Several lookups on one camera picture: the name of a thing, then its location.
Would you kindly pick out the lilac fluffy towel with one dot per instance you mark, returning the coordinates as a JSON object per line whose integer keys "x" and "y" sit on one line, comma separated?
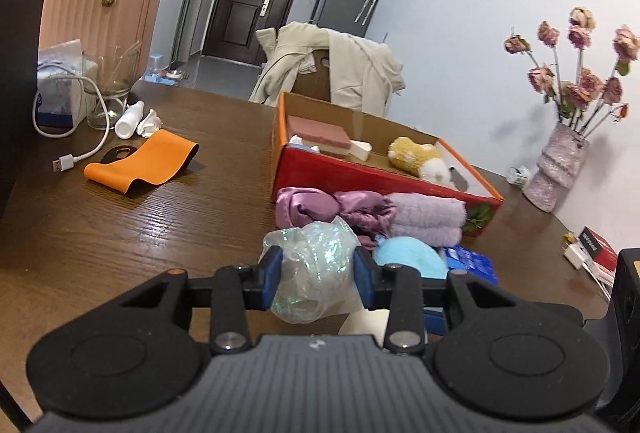
{"x": 427, "y": 218}

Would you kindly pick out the red and black box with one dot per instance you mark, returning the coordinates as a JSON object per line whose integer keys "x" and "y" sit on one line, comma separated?
{"x": 597, "y": 245}

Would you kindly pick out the brown cardboard box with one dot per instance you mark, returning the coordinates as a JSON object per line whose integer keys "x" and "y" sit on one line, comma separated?
{"x": 312, "y": 78}

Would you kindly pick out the small white bottle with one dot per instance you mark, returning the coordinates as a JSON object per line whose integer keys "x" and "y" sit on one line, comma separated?
{"x": 129, "y": 119}

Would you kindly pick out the blue tissue pack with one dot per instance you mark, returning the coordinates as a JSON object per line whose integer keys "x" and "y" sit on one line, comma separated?
{"x": 472, "y": 263}

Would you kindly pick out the beige coat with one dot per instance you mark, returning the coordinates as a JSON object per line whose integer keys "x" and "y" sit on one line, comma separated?
{"x": 350, "y": 68}

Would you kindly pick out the small crumpled white tissue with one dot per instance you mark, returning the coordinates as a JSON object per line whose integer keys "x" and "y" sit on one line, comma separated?
{"x": 150, "y": 123}

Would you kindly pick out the pink layered soap bar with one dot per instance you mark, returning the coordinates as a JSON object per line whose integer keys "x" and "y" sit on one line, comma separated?
{"x": 320, "y": 135}

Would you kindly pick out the blue and white tissue box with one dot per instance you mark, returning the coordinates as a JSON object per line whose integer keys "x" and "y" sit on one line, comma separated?
{"x": 62, "y": 83}

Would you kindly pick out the white charger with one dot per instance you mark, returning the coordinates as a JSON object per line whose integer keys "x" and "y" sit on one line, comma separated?
{"x": 576, "y": 253}

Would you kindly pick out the dried pink roses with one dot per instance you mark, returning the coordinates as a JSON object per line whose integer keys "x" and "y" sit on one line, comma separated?
{"x": 580, "y": 78}

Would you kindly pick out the purple satin cloth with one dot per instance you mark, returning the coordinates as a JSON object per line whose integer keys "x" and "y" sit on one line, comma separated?
{"x": 320, "y": 210}

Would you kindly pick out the blue pet feeder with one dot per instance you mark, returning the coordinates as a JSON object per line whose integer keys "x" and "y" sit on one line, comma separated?
{"x": 162, "y": 70}

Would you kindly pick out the light blue puff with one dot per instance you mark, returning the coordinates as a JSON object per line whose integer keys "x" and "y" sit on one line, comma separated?
{"x": 407, "y": 258}

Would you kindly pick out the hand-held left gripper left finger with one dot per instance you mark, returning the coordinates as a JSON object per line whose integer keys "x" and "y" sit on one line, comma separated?
{"x": 272, "y": 275}

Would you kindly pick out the orange elastic band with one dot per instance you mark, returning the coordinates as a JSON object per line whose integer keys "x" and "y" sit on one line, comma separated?
{"x": 145, "y": 160}

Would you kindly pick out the yellow and white plush toy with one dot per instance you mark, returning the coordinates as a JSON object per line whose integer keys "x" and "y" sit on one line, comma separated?
{"x": 412, "y": 158}

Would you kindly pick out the clear glass jar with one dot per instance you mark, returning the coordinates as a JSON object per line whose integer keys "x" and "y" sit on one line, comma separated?
{"x": 110, "y": 98}

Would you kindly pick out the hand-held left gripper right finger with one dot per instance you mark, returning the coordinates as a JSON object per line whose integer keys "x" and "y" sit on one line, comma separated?
{"x": 363, "y": 278}

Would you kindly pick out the pink textured vase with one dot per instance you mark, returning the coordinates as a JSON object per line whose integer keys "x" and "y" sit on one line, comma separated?
{"x": 557, "y": 168}

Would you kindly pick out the pink ribbed suitcase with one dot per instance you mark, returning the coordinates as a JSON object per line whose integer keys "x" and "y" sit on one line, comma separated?
{"x": 100, "y": 8}

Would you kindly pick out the iridescent plastic bag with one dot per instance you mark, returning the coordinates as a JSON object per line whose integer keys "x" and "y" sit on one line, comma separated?
{"x": 310, "y": 268}

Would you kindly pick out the black paper bag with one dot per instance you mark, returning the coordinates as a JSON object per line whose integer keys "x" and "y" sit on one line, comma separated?
{"x": 25, "y": 63}

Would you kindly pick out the small white jar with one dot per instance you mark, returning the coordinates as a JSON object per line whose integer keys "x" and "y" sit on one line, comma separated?
{"x": 518, "y": 175}

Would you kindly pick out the red cardboard box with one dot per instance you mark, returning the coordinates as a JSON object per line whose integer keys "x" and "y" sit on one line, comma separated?
{"x": 350, "y": 175}

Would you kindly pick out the white wedge sponge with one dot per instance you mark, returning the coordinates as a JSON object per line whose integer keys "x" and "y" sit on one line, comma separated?
{"x": 361, "y": 150}

